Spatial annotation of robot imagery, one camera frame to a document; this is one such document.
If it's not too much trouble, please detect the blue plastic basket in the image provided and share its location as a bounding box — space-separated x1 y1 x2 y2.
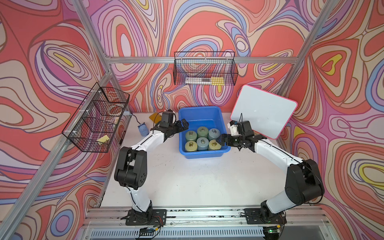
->
179 107 230 159

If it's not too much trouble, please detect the blue-grey tea canister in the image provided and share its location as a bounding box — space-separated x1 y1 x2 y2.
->
196 137 210 151

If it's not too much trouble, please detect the green tea canister back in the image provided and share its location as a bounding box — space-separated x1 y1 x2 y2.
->
197 126 209 138

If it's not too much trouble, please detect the yellow-green tea canister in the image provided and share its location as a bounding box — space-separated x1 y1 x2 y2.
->
209 139 222 151
185 141 198 152

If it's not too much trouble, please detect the green tea canister left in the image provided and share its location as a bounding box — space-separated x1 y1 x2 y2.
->
185 131 198 142

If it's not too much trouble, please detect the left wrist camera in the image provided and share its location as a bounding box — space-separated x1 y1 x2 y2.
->
161 110 175 124

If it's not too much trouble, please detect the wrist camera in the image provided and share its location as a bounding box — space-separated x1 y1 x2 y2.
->
161 110 175 124
227 121 253 136

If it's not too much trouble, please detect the yellow block in basket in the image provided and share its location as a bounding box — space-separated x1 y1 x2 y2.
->
211 77 226 86

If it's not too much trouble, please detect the black wire basket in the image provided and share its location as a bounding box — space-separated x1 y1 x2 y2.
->
62 83 130 153
173 50 239 86

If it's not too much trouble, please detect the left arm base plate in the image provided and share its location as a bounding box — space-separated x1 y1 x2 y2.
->
122 209 167 227

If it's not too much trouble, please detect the green circuit board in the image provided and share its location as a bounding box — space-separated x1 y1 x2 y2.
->
139 227 159 236

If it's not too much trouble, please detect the yellow sponge in basket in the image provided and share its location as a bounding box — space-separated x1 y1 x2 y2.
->
96 135 110 145

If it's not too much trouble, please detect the small blue mouse device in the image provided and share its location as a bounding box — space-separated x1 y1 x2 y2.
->
138 123 149 137

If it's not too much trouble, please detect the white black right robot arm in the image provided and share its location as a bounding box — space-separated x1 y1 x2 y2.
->
217 134 325 218

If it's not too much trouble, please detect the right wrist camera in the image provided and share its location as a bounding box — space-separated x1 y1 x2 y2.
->
227 121 253 136

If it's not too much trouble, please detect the black wire basket left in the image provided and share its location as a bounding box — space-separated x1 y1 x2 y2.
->
62 83 130 153

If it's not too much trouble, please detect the pink framed whiteboard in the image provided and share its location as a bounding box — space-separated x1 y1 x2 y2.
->
231 85 298 140

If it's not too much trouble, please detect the black wire basket back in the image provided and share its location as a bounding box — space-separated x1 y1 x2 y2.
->
173 50 239 86

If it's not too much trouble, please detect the light blue tea canister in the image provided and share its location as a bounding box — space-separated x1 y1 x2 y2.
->
208 128 221 141

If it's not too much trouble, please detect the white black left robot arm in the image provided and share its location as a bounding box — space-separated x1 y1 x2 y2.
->
114 119 189 214

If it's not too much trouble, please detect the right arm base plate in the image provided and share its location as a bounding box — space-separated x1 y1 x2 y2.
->
240 208 287 225

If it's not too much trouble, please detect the green tea canister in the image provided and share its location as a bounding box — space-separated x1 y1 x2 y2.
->
185 131 198 142
197 126 209 138

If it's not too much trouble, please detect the yellow sticky note pad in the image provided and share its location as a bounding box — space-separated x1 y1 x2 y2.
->
149 113 162 123

